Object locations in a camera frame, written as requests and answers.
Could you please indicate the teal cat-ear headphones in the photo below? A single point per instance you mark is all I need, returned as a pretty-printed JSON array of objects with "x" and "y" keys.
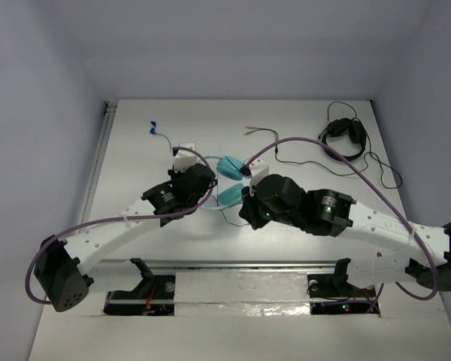
[{"x": 229, "y": 185}]

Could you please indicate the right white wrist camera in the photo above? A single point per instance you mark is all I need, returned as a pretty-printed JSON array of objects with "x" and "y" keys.
[{"x": 255, "y": 172}]

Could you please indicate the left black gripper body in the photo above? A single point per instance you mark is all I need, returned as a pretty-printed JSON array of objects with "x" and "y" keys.
[{"x": 209, "y": 179}]

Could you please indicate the left aluminium side rail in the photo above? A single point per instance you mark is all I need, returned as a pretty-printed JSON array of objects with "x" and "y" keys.
[{"x": 110, "y": 109}]

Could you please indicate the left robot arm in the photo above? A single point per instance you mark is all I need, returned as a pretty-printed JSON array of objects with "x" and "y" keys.
[{"x": 64, "y": 262}]

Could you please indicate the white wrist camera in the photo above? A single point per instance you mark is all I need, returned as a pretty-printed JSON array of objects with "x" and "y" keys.
[
  {"x": 255, "y": 172},
  {"x": 183, "y": 160}
]

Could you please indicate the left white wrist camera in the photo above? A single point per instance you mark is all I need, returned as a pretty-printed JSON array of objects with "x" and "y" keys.
[{"x": 183, "y": 160}]

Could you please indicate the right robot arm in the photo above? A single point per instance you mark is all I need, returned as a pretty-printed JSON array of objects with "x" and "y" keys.
[{"x": 419, "y": 253}]

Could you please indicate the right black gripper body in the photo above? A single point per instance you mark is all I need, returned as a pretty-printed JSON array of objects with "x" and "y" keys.
[{"x": 258, "y": 213}]

